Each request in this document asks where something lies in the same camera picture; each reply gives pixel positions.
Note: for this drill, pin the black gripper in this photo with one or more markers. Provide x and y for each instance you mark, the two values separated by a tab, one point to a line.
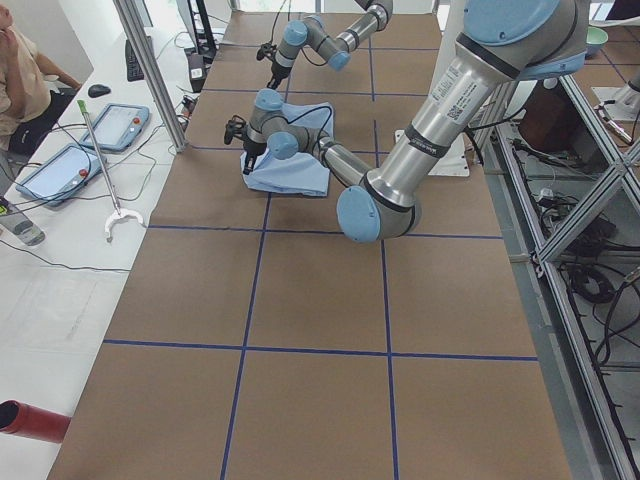
252	147
278	72

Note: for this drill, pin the light blue t-shirt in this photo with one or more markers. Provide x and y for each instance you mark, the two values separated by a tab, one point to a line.
301	173

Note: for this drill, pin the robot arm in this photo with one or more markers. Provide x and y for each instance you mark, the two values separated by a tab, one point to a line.
310	32
499	42

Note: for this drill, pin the black power adapter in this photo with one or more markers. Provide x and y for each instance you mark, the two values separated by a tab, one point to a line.
196	71

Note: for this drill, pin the far blue teach pendant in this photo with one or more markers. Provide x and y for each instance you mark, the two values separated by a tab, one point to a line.
118	125

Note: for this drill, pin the blue teach pendant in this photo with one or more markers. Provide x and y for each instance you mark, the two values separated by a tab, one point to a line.
118	125
62	176

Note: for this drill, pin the black keyboard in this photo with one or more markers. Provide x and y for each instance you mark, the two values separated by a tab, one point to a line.
134	70

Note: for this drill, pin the metal reacher grabber tool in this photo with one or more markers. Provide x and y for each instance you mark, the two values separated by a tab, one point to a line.
120	213

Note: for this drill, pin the black computer mouse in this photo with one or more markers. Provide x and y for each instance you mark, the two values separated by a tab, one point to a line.
98	90

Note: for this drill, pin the near blue teach pendant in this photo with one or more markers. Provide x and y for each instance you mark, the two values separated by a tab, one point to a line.
62	176

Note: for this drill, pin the seated person beige shirt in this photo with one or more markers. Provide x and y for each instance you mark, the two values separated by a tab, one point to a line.
29	109

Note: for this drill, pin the clear water bottle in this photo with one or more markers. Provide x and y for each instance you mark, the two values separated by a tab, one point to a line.
13	219

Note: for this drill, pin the green bowl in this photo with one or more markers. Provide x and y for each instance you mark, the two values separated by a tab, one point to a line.
595	40

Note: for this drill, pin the red cylinder bottle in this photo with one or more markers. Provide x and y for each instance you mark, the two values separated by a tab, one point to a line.
32	422

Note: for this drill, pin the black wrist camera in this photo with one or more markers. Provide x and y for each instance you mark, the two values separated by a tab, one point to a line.
235	128
267	51

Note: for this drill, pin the aluminium frame post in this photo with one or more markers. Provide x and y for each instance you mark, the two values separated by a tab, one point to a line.
134	30

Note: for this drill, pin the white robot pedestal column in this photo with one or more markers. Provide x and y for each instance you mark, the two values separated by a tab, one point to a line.
454	163

